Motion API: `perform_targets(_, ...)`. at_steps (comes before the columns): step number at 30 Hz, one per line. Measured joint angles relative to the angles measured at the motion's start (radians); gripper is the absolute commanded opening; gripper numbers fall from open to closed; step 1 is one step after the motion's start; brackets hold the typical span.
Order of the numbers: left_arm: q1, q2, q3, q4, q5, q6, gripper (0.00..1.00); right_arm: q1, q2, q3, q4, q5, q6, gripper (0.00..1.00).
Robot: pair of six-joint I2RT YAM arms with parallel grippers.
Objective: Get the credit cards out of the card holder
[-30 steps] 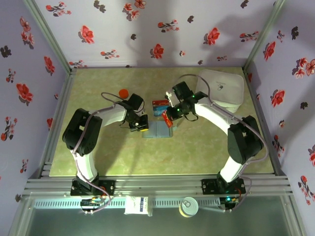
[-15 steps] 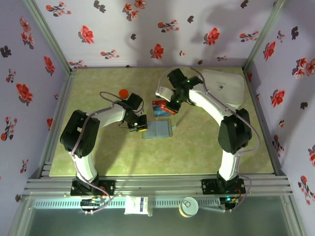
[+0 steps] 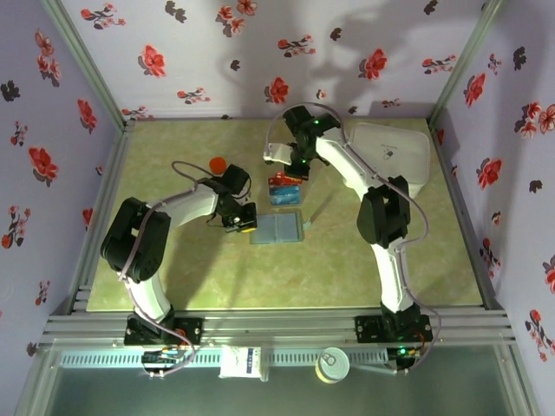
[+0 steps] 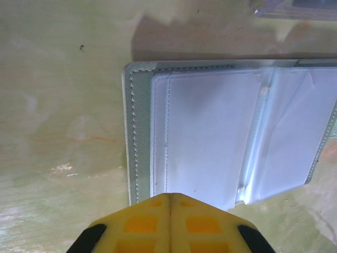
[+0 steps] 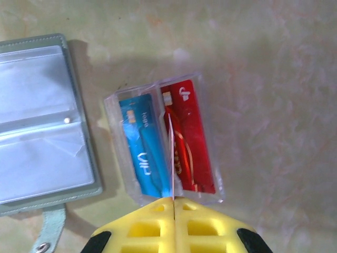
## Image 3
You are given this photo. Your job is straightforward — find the blue VIP card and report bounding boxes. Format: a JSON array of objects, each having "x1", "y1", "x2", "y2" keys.
[{"x1": 269, "y1": 185, "x2": 302, "y2": 205}]

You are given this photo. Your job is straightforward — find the clear grey card holder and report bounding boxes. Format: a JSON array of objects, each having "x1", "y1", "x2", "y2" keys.
[{"x1": 250, "y1": 209, "x2": 311, "y2": 246}]

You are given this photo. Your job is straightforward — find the white plastic container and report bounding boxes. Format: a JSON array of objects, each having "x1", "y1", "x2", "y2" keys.
[{"x1": 346, "y1": 122, "x2": 432, "y2": 200}]

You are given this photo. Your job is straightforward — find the white blue paper packet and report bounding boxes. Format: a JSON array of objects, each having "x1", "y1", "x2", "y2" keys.
[{"x1": 219, "y1": 345, "x2": 271, "y2": 383}]

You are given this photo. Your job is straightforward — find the small circuit board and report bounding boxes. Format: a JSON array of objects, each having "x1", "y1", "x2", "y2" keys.
[
  {"x1": 141, "y1": 346, "x2": 183, "y2": 377},
  {"x1": 387, "y1": 344, "x2": 424, "y2": 374}
]

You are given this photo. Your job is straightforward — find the tin can with pull tab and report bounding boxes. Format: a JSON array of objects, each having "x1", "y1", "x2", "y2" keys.
[{"x1": 314, "y1": 346, "x2": 351, "y2": 385}]

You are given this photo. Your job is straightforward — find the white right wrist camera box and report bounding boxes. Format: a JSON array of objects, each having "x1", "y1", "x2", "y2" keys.
[{"x1": 263, "y1": 142, "x2": 294, "y2": 165}]

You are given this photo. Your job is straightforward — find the aluminium front rail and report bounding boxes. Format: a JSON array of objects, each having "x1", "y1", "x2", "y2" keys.
[{"x1": 38, "y1": 308, "x2": 518, "y2": 348}]

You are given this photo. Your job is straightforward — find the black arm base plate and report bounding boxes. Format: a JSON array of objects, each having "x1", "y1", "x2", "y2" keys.
[
  {"x1": 124, "y1": 315, "x2": 205, "y2": 347},
  {"x1": 354, "y1": 314, "x2": 434, "y2": 344}
]

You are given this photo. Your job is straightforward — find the aluminium side rail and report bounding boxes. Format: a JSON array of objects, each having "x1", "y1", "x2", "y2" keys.
[
  {"x1": 67, "y1": 120, "x2": 136, "y2": 314},
  {"x1": 427, "y1": 116, "x2": 506, "y2": 311}
]

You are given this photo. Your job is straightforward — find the slotted white cable duct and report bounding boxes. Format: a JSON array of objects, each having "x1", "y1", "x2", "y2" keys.
[{"x1": 58, "y1": 348, "x2": 391, "y2": 368}]

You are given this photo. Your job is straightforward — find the lavender left arm cable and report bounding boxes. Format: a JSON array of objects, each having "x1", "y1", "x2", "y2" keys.
[{"x1": 116, "y1": 161, "x2": 209, "y2": 377}]

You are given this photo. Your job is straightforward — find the lavender arm cable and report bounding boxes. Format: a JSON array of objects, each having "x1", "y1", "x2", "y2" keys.
[
  {"x1": 116, "y1": 161, "x2": 209, "y2": 377},
  {"x1": 264, "y1": 101, "x2": 443, "y2": 374}
]

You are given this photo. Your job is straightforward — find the lavender right arm cable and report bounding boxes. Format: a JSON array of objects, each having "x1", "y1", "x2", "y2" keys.
[{"x1": 264, "y1": 101, "x2": 443, "y2": 374}]

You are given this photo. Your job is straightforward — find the aluminium corner post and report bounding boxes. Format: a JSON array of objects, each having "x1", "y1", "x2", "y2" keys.
[
  {"x1": 427, "y1": 0, "x2": 508, "y2": 125},
  {"x1": 41, "y1": 0, "x2": 131, "y2": 131}
]

